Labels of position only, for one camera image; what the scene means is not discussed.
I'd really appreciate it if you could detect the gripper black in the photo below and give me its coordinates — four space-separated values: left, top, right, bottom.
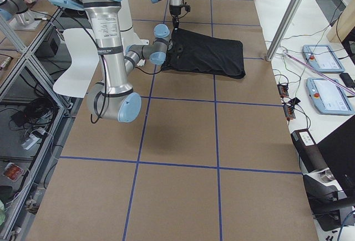
169 4 181 29
167 40 184 60

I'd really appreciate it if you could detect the black graphic t-shirt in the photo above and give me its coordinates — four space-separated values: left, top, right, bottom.
161 28 246 79

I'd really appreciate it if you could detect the white plastic chair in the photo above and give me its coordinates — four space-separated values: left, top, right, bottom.
53 28 99 98

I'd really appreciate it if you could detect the small circuit board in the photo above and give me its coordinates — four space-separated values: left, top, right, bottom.
277 84 289 98

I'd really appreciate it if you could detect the reacher grabber stick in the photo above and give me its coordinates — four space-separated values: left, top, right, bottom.
278 45 355 95

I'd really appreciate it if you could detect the far blue teach pendant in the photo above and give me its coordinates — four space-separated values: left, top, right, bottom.
302 44 345 74

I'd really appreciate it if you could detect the blue teach pendant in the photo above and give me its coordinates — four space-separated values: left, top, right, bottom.
306 78 354 116
302 44 345 74

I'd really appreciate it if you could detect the near blue teach pendant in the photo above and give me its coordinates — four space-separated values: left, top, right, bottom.
306 78 354 116

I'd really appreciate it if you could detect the black box device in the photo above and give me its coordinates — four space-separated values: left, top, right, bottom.
291 129 329 173

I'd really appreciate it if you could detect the red food package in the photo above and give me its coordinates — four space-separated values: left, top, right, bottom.
3 162 25 182

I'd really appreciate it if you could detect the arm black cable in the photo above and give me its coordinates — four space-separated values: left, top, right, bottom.
134 63 164 75

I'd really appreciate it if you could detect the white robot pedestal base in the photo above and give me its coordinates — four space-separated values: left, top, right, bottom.
118 0 149 56

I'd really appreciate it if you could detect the aluminium frame post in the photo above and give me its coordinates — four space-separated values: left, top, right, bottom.
266 0 302 61

